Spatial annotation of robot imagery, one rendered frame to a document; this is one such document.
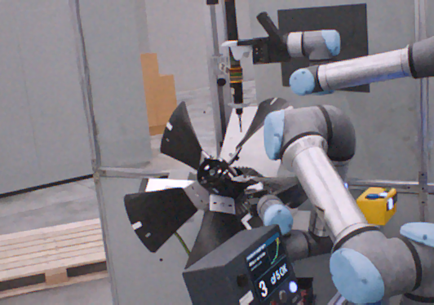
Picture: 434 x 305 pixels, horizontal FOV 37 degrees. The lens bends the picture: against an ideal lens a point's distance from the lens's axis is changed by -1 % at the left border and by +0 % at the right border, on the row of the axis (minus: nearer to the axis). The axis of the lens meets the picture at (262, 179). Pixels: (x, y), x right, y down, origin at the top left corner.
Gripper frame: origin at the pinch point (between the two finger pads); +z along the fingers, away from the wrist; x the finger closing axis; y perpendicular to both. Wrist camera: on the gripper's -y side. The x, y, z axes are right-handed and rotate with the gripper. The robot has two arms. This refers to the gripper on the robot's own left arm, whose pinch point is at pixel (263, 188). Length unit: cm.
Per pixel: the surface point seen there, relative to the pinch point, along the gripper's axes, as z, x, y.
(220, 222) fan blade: 5.1, 9.5, 15.2
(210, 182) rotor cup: 11.4, -2.8, 15.3
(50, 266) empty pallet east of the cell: 241, 91, 122
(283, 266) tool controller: -63, 0, 8
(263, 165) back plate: 36.8, 2.0, -7.0
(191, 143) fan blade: 29.7, -13.3, 18.1
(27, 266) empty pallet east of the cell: 250, 90, 139
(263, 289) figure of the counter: -72, 0, 14
